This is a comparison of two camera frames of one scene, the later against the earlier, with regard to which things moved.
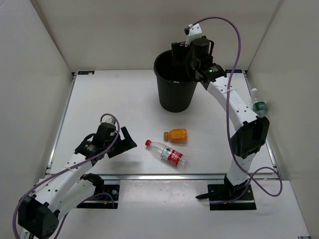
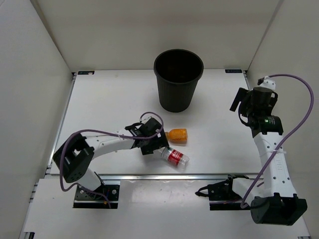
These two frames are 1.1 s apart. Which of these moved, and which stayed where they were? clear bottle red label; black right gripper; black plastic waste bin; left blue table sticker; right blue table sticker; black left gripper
Moved: black right gripper; black left gripper
Stayed: left blue table sticker; clear bottle red label; black plastic waste bin; right blue table sticker
